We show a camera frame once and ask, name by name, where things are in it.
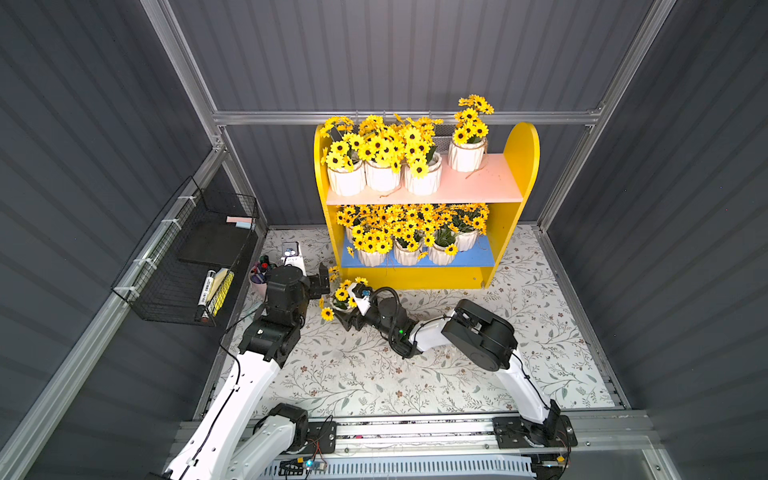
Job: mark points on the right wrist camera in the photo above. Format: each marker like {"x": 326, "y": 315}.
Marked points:
{"x": 361, "y": 294}

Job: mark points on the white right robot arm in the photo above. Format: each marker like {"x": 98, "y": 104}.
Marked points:
{"x": 485, "y": 338}

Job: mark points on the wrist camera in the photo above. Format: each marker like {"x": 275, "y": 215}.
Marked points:
{"x": 292, "y": 255}
{"x": 361, "y": 294}

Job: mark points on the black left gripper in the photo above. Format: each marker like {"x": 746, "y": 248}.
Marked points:
{"x": 323, "y": 280}

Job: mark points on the black wire wall basket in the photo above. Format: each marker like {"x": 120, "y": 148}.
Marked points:
{"x": 164, "y": 280}

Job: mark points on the yellow book in basket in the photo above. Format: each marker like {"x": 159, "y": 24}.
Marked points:
{"x": 222, "y": 283}

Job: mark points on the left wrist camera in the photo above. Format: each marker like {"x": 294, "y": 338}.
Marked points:
{"x": 292, "y": 255}

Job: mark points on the white marker in basket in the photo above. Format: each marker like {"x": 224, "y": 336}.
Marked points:
{"x": 206, "y": 289}

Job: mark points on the white wire wall basket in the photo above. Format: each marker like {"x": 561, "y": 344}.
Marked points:
{"x": 442, "y": 133}

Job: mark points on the sunflower pot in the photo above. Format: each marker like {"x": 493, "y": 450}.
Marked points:
{"x": 381, "y": 153}
{"x": 344, "y": 167}
{"x": 469, "y": 138}
{"x": 406, "y": 228}
{"x": 418, "y": 151}
{"x": 369, "y": 231}
{"x": 441, "y": 233}
{"x": 468, "y": 222}
{"x": 339, "y": 291}

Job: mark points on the yellow wooden shelf unit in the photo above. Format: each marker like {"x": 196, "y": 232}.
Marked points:
{"x": 504, "y": 182}

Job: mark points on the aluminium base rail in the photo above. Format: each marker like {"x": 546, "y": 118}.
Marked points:
{"x": 471, "y": 434}

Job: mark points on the pink metal marker bucket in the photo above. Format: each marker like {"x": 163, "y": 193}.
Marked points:
{"x": 259, "y": 274}

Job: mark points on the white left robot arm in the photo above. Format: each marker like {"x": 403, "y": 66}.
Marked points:
{"x": 215, "y": 450}

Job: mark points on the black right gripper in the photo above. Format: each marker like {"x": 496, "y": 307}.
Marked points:
{"x": 351, "y": 318}

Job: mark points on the pink and blue sticky notes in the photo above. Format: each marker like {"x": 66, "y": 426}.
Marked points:
{"x": 240, "y": 222}

